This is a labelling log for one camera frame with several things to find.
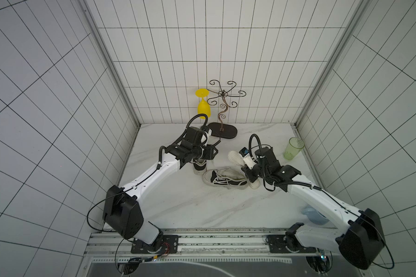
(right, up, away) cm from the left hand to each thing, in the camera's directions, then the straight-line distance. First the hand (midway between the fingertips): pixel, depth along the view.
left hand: (212, 155), depth 80 cm
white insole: (+11, -1, -1) cm, 11 cm away
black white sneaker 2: (+9, -12, +6) cm, 17 cm away
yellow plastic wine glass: (-5, +26, +16) cm, 31 cm away
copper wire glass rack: (+5, +13, +34) cm, 37 cm away
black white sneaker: (-7, -8, +12) cm, 16 cm away
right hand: (+16, -4, +3) cm, 17 cm away
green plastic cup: (+45, +3, +12) cm, 46 cm away
